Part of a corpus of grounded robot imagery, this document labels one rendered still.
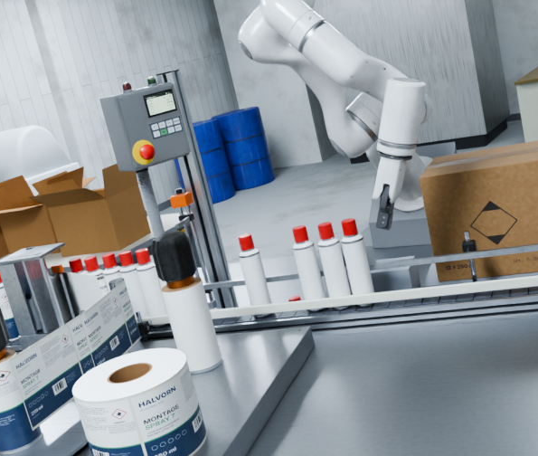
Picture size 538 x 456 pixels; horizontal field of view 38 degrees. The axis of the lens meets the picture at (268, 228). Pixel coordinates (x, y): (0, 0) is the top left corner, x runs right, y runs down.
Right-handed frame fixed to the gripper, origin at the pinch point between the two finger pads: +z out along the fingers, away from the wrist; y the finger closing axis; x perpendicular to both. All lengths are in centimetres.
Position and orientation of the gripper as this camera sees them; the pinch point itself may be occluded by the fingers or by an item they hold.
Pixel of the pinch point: (384, 220)
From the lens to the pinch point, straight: 179.6
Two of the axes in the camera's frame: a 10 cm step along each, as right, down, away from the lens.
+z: -1.0, 9.4, 3.4
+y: -3.4, 2.9, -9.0
